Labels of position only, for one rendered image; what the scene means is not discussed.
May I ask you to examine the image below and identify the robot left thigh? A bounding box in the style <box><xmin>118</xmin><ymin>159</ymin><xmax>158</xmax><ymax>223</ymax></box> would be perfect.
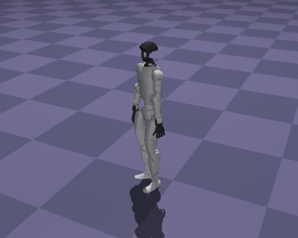
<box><xmin>145</xmin><ymin>115</ymin><xmax>159</xmax><ymax>160</ymax></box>

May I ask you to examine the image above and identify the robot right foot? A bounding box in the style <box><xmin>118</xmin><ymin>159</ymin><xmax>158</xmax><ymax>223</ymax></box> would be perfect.
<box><xmin>134</xmin><ymin>172</ymin><xmax>151</xmax><ymax>179</ymax></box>

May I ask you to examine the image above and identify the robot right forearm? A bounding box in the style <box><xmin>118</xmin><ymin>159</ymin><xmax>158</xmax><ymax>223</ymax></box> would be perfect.
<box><xmin>132</xmin><ymin>90</ymin><xmax>141</xmax><ymax>110</ymax></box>

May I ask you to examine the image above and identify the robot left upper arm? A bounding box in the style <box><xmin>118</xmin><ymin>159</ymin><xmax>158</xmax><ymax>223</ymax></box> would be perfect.
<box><xmin>150</xmin><ymin>69</ymin><xmax>164</xmax><ymax>103</ymax></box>

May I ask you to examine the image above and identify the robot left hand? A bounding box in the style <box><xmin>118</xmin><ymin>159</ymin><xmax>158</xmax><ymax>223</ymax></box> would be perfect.
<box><xmin>153</xmin><ymin>119</ymin><xmax>165</xmax><ymax>138</ymax></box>

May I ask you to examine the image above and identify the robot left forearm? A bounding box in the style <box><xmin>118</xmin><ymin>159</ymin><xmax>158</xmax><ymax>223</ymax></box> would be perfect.
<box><xmin>153</xmin><ymin>96</ymin><xmax>162</xmax><ymax>124</ymax></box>

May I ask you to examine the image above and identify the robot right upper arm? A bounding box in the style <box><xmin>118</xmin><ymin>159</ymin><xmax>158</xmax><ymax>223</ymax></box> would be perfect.
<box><xmin>134</xmin><ymin>63</ymin><xmax>141</xmax><ymax>92</ymax></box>

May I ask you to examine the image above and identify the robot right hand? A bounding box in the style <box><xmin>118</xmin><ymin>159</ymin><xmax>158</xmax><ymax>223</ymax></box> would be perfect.
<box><xmin>132</xmin><ymin>105</ymin><xmax>139</xmax><ymax>123</ymax></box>

